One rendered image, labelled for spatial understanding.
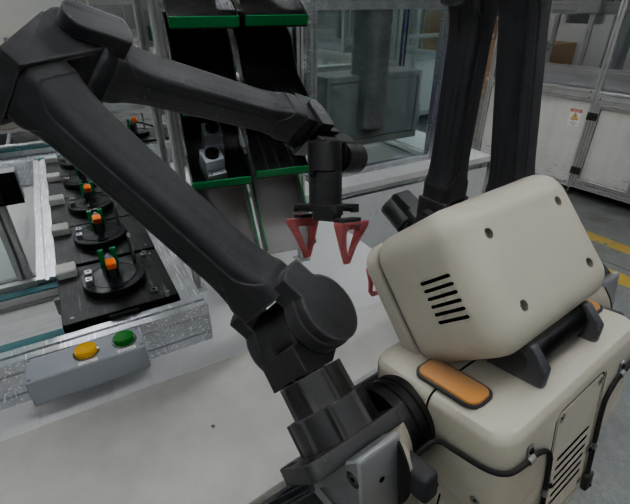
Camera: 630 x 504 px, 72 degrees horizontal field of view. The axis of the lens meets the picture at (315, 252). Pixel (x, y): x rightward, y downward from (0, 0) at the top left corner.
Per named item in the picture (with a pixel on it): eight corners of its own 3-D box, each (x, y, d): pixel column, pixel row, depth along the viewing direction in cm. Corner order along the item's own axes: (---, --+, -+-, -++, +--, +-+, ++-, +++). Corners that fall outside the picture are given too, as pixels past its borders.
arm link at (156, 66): (37, 108, 48) (68, 27, 41) (26, 70, 49) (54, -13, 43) (302, 157, 80) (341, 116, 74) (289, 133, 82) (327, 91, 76)
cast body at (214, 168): (227, 181, 100) (227, 158, 94) (209, 186, 98) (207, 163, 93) (214, 157, 104) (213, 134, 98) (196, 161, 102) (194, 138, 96)
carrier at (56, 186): (126, 193, 158) (118, 159, 151) (51, 206, 148) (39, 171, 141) (116, 172, 176) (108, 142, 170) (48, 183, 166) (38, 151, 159)
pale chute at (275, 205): (312, 246, 116) (316, 241, 112) (264, 255, 112) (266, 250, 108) (289, 152, 122) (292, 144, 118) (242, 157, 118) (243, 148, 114)
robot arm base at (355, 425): (315, 484, 36) (414, 413, 42) (271, 394, 38) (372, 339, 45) (284, 485, 43) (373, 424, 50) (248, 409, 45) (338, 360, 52)
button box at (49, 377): (151, 367, 90) (145, 344, 87) (35, 407, 81) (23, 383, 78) (144, 346, 95) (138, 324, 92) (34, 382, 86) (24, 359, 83)
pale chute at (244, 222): (260, 261, 110) (262, 256, 105) (207, 270, 106) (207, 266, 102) (238, 160, 116) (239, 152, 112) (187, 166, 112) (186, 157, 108)
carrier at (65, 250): (155, 252, 121) (147, 211, 115) (58, 275, 111) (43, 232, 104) (139, 219, 139) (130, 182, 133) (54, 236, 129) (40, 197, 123)
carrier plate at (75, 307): (179, 300, 102) (178, 292, 101) (64, 334, 91) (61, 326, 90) (157, 254, 120) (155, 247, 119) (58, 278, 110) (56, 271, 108)
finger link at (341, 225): (339, 258, 80) (338, 206, 78) (369, 262, 75) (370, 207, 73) (312, 263, 75) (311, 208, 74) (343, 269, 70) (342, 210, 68)
